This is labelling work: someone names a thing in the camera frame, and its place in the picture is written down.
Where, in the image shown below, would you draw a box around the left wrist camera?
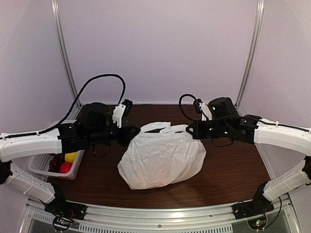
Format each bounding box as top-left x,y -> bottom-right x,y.
112,99 -> 133,128

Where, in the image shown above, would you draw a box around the black left cable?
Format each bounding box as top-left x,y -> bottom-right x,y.
4,74 -> 127,140

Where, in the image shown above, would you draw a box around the yellow fruit lower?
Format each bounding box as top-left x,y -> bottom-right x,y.
65,152 -> 77,164

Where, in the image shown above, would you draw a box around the white plastic bag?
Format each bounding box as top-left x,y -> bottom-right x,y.
118,122 -> 207,190

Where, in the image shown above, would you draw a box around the right circuit board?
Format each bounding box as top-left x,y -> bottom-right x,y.
247,216 -> 267,231

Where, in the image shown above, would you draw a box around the white perforated plastic basket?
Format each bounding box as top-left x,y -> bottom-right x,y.
28,136 -> 85,180

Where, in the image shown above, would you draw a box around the circuit board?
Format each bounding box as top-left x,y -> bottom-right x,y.
247,216 -> 267,231
52,216 -> 74,231

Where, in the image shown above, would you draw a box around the dark purple grapes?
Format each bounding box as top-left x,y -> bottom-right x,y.
48,154 -> 65,173

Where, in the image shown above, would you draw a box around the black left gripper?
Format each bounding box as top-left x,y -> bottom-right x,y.
87,121 -> 140,146

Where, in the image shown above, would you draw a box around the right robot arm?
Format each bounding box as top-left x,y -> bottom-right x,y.
186,97 -> 311,218

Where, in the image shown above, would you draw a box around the left aluminium frame post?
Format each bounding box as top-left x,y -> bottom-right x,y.
51,0 -> 78,98

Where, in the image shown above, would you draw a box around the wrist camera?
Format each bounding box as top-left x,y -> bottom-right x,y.
193,99 -> 212,121
112,99 -> 133,128

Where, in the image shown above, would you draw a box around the red fruit lower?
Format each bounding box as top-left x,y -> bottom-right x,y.
60,162 -> 72,174

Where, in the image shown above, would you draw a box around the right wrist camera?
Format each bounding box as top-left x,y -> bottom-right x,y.
193,99 -> 212,121

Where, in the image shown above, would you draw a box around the aluminium frame post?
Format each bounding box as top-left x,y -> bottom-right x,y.
235,0 -> 264,109
51,0 -> 78,98

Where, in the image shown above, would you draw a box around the right aluminium frame post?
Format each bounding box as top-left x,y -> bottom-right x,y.
235,0 -> 264,109

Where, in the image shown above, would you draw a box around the left circuit board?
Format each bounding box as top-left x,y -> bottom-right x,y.
52,216 -> 74,231

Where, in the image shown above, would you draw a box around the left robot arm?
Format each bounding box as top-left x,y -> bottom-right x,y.
0,100 -> 140,216

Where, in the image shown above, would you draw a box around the front aluminium rail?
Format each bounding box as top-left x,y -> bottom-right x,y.
17,195 -> 301,233

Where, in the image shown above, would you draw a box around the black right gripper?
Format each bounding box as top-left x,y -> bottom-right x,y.
187,119 -> 230,139

